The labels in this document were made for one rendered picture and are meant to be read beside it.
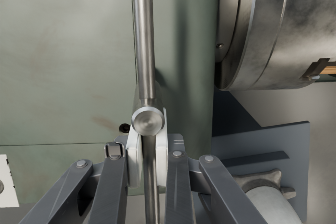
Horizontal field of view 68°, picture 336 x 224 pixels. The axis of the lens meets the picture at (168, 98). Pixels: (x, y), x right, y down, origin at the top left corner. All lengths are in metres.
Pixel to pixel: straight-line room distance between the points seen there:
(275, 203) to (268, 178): 0.12
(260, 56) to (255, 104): 1.41
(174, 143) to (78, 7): 0.17
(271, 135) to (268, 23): 0.67
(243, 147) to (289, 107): 0.95
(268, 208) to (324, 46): 0.57
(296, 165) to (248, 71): 0.74
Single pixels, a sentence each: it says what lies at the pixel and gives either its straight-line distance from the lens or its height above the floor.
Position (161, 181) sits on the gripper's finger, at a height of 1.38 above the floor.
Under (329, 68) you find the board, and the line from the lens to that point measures 0.76.
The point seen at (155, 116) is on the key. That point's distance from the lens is 0.16.
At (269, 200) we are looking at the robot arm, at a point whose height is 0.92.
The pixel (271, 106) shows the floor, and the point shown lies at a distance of 1.78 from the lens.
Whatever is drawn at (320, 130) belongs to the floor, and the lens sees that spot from 2.02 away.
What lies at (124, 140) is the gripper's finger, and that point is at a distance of 0.18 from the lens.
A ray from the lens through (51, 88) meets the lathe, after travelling 0.30.
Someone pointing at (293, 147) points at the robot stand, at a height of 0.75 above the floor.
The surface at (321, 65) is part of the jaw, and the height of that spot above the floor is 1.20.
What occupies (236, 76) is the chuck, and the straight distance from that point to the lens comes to 0.35.
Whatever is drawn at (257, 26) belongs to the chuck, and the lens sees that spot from 0.31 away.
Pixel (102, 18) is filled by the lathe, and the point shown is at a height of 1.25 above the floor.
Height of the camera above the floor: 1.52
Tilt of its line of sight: 71 degrees down
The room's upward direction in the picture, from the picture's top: 174 degrees clockwise
